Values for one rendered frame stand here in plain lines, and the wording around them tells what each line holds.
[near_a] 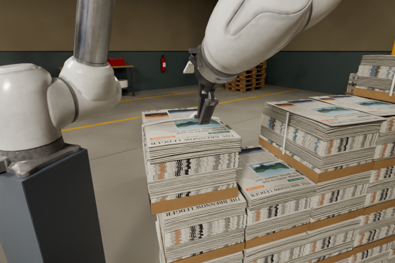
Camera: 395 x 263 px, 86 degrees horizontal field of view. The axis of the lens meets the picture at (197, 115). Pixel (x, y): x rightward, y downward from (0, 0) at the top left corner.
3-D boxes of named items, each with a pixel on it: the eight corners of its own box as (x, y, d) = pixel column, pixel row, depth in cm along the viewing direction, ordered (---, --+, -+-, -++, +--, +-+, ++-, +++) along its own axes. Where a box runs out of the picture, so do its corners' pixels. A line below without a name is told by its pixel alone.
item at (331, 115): (264, 104, 105) (265, 101, 105) (310, 100, 114) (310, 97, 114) (330, 128, 72) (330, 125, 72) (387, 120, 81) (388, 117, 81)
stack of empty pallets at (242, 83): (245, 86, 831) (248, 51, 793) (265, 88, 766) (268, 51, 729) (223, 89, 755) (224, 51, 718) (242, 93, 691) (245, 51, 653)
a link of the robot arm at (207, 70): (206, 76, 34) (197, 87, 40) (256, 74, 37) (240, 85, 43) (198, 24, 36) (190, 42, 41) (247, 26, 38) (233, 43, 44)
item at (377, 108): (307, 98, 118) (307, 96, 117) (347, 95, 125) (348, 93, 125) (378, 117, 84) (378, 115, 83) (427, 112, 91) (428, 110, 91)
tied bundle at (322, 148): (257, 144, 114) (261, 102, 107) (301, 138, 123) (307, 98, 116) (315, 185, 79) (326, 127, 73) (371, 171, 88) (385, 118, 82)
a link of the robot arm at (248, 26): (225, 91, 35) (277, 53, 39) (289, 42, 20) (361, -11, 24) (185, 37, 35) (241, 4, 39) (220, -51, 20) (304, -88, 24)
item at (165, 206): (146, 185, 78) (146, 174, 77) (220, 172, 86) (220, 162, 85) (150, 215, 64) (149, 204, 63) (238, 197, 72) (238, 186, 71)
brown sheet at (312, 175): (257, 143, 113) (258, 135, 112) (301, 137, 122) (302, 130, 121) (316, 184, 79) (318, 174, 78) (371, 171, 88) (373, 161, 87)
